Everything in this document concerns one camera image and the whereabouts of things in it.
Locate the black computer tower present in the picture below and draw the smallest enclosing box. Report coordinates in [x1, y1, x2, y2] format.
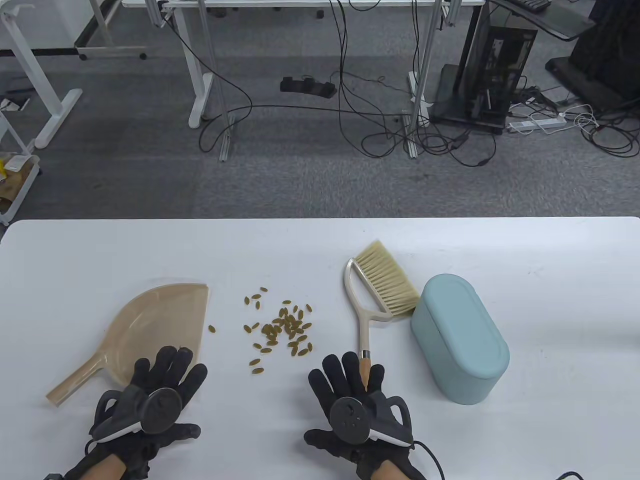
[431, 2, 539, 135]

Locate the person's right hand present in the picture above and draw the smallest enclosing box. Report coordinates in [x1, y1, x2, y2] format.
[303, 351, 427, 480]

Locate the dark grey desk shelf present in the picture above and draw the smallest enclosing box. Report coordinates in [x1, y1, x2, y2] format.
[487, 0, 596, 42]

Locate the light blue desktop trash can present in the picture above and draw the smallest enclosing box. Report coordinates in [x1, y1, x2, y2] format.
[410, 273, 511, 406]

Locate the beige plastic dustpan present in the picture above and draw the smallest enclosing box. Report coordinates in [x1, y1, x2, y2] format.
[45, 283, 210, 407]

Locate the black glove cable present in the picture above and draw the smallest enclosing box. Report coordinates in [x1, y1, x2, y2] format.
[412, 439, 447, 480]

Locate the white power strip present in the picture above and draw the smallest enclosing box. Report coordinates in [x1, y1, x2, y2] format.
[507, 115, 569, 134]

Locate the person's left forearm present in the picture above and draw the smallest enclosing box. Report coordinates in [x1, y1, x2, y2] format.
[44, 442, 151, 480]

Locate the beige brush with wooden handle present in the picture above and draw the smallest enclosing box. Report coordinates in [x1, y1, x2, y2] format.
[343, 240, 421, 393]

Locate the person's left hand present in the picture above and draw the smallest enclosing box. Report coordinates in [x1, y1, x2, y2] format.
[89, 346, 209, 477]

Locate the tangle of black floor cables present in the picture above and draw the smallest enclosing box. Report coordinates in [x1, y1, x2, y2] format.
[159, 0, 640, 168]

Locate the white cart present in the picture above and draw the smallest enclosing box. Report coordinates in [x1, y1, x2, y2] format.
[0, 107, 42, 226]

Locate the white table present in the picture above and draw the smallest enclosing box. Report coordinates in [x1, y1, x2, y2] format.
[0, 216, 640, 480]

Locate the person's right forearm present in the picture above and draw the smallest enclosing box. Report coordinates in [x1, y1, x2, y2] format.
[357, 457, 428, 480]

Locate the white standing desk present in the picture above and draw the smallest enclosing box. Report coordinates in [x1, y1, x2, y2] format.
[122, 0, 486, 130]

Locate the brown cardboard sheet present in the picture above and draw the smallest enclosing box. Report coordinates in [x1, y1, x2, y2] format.
[0, 164, 35, 202]

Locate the white desk leg frame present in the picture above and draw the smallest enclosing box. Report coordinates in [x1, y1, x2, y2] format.
[0, 4, 83, 149]

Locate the black white hand controller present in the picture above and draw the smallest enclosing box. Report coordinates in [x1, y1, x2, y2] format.
[328, 391, 415, 447]
[90, 385, 184, 444]

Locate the black white right hand controller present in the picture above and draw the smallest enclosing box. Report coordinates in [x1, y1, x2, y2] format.
[328, 391, 415, 447]

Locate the white wheeled frame base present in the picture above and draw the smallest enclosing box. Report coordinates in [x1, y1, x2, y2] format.
[75, 0, 149, 61]

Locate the black equipment stand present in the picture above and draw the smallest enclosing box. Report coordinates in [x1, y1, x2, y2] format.
[545, 0, 640, 114]

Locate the black white left hand controller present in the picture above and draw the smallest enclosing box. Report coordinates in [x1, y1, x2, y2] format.
[90, 385, 184, 444]

